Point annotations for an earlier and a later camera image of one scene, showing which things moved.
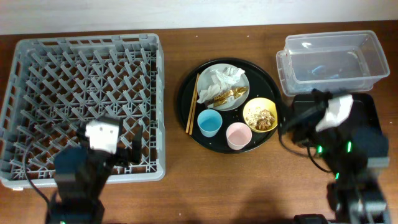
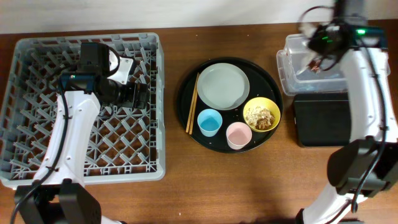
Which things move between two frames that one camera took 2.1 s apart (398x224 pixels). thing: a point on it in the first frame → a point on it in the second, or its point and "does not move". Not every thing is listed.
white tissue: [221, 79] → [310, 29]
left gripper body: [123, 154] → [140, 96]
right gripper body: [323, 142] → [315, 43]
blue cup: [209, 122] does not move
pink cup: [238, 134] does not move
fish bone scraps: [235, 93] → [314, 65]
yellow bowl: [260, 115] does not move
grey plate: [206, 81] does not move
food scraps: [261, 119] does not move
